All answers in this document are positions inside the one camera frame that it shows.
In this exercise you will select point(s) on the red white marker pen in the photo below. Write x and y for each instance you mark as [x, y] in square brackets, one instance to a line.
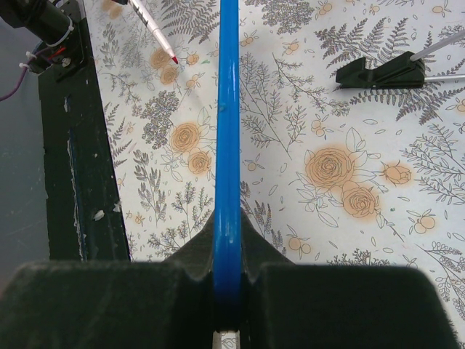
[149, 22]

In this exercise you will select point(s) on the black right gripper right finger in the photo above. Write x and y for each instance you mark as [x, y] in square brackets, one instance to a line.
[289, 305]

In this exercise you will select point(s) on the blue framed whiteboard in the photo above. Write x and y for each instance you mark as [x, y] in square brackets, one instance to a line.
[227, 224]

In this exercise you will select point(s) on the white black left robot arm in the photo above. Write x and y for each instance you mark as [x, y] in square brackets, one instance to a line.
[40, 17]

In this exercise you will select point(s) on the black wire whiteboard stand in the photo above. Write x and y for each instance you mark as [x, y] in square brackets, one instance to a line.
[406, 71]

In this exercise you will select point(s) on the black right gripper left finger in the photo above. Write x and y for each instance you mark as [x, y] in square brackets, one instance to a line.
[113, 304]

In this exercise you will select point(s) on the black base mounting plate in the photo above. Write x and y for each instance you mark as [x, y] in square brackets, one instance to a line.
[84, 219]

